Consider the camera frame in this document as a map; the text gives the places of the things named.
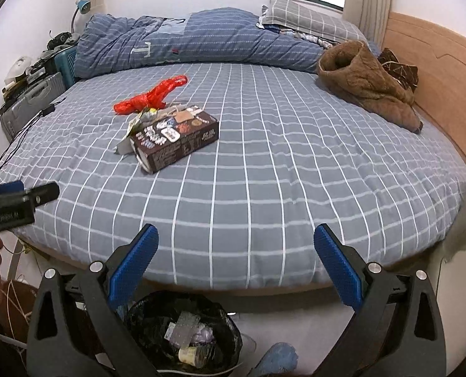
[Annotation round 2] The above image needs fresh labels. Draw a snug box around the yellow plastic food tub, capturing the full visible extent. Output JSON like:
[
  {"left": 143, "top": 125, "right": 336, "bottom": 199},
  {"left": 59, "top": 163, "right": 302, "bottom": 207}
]
[{"left": 178, "top": 346, "right": 211, "bottom": 369}]

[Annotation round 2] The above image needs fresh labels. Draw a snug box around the brown cookie box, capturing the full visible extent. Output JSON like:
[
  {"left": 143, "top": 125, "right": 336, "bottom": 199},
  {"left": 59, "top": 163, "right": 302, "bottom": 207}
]
[{"left": 130, "top": 106, "right": 219, "bottom": 174}]

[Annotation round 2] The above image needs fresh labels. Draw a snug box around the black-lined trash bin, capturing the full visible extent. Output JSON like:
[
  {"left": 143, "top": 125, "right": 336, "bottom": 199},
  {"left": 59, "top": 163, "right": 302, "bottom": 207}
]
[{"left": 124, "top": 290, "right": 243, "bottom": 374}]

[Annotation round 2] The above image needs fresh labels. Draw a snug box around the grey suitcase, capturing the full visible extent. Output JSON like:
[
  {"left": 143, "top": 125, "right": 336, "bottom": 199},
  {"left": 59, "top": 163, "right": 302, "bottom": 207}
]
[{"left": 0, "top": 72, "right": 65, "bottom": 141}]

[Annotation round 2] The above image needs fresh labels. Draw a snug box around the blue slipper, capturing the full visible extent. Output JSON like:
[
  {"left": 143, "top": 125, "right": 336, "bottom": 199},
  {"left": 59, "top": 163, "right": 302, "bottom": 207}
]
[{"left": 248, "top": 342, "right": 299, "bottom": 377}]

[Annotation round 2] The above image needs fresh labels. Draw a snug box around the red plastic bag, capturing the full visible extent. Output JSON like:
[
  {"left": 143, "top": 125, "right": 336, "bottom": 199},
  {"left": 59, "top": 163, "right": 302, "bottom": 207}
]
[{"left": 113, "top": 75, "right": 188, "bottom": 115}]

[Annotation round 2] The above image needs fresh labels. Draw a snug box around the white paper pouch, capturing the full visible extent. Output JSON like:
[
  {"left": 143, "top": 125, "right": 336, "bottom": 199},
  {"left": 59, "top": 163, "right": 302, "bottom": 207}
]
[{"left": 115, "top": 104, "right": 187, "bottom": 156}]

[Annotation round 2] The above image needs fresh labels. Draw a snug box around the blue desk lamp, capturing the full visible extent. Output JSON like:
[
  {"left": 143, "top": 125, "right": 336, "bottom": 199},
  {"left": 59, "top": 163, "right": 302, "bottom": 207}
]
[{"left": 70, "top": 0, "right": 91, "bottom": 34}]

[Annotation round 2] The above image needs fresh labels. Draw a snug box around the grey checked bed sheet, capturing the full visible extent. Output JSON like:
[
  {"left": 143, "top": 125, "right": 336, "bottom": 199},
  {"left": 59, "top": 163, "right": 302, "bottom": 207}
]
[{"left": 0, "top": 63, "right": 466, "bottom": 290}]

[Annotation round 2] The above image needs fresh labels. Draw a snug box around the brown fleece garment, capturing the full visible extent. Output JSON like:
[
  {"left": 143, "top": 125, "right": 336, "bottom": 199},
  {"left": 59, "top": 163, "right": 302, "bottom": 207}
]
[{"left": 317, "top": 40, "right": 423, "bottom": 134}]

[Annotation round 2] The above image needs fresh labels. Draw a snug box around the blue striped duvet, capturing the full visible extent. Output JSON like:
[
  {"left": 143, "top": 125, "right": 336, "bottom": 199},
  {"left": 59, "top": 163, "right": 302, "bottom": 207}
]
[{"left": 74, "top": 8, "right": 324, "bottom": 79}]

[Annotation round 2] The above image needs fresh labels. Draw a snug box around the wooden headboard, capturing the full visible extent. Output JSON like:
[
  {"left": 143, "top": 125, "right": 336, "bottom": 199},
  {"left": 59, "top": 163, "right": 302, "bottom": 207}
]
[{"left": 383, "top": 12, "right": 466, "bottom": 162}]

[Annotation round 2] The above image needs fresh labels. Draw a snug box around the grey checked pillow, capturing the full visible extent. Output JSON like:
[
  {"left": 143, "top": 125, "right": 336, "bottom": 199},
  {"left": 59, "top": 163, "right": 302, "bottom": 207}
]
[{"left": 257, "top": 0, "right": 367, "bottom": 43}]

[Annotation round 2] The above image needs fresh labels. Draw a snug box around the beige curtain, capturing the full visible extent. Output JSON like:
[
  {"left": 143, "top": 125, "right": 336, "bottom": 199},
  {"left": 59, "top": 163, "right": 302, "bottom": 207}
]
[{"left": 342, "top": 0, "right": 391, "bottom": 46}]

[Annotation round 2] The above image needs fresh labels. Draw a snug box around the black cable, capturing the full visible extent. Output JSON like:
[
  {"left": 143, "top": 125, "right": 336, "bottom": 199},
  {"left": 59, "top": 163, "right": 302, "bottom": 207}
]
[{"left": 0, "top": 97, "right": 67, "bottom": 173}]

